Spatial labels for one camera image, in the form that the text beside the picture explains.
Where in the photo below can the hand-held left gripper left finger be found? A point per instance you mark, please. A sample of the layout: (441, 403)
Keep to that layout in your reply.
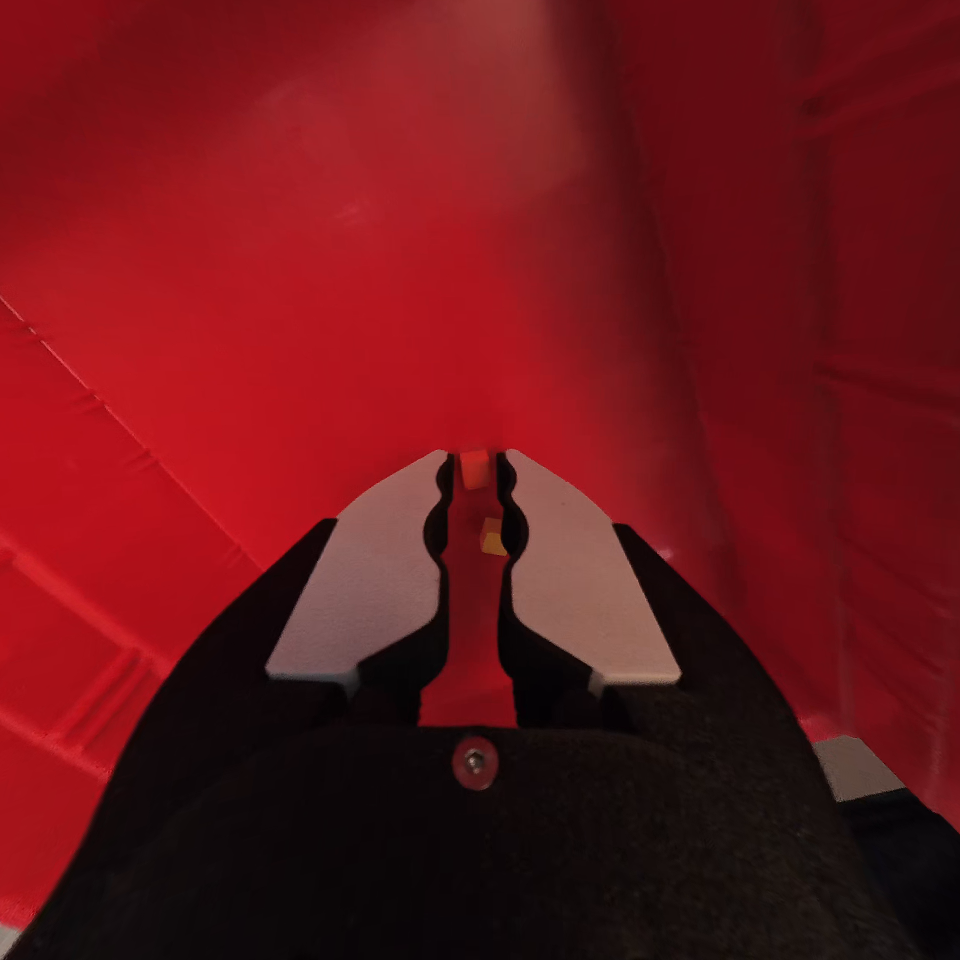
(360, 592)

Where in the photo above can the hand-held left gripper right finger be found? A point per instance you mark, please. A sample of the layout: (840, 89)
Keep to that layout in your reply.
(589, 600)

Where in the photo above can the small yellow cube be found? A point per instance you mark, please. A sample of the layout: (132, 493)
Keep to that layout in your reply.
(492, 538)

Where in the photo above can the small orange cube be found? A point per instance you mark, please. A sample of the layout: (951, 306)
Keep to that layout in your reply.
(474, 471)

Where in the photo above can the red plastic bin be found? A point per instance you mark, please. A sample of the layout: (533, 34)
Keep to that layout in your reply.
(375, 262)

